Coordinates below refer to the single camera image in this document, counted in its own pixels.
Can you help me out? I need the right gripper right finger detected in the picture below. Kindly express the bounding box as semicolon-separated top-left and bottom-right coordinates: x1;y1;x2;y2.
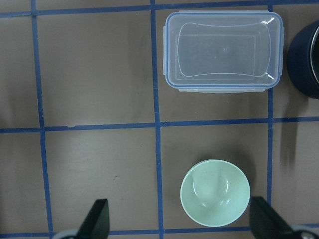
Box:
249;196;295;239

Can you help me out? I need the clear plastic lidded container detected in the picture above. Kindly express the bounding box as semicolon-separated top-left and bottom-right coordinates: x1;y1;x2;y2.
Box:
163;10;284;93

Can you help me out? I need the dark blue saucepan with lid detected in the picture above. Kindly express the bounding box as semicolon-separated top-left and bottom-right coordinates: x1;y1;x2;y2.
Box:
287;21;319;99

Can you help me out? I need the green bowl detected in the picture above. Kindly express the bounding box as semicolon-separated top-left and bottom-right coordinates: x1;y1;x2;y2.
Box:
180;159;251;227

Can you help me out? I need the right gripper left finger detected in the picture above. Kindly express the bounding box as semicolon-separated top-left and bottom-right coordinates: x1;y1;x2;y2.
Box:
75;199;110;239

